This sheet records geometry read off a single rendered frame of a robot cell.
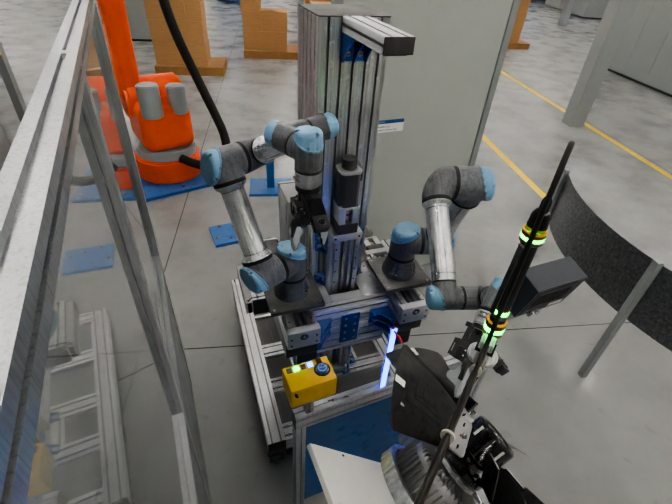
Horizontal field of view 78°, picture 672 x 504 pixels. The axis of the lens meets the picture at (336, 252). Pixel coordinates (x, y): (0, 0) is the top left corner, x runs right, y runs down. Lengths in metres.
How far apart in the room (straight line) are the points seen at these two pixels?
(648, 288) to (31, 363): 2.77
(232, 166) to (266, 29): 8.55
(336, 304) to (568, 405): 1.77
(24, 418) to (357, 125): 1.45
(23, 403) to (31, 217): 0.15
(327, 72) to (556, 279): 1.13
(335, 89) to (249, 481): 1.90
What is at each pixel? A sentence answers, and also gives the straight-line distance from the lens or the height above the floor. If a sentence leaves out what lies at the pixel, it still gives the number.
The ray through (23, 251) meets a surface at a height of 2.05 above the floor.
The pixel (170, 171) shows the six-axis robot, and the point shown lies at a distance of 4.68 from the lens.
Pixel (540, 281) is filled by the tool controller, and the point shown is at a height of 1.24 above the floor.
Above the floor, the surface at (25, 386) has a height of 2.03.
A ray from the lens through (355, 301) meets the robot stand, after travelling 1.87.
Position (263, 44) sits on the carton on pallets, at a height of 0.26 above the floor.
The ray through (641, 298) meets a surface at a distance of 2.88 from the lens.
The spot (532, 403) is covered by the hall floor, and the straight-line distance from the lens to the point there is 2.99.
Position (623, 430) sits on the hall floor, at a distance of 3.17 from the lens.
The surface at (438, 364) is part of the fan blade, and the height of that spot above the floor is 1.17.
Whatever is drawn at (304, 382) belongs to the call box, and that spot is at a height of 1.07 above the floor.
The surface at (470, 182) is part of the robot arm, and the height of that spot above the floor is 1.61.
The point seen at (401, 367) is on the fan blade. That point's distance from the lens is 1.04.
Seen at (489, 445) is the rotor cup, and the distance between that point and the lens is 1.20.
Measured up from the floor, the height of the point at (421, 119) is 1.30.
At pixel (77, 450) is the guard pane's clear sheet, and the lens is 0.43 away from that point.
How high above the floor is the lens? 2.23
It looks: 37 degrees down
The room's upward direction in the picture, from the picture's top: 4 degrees clockwise
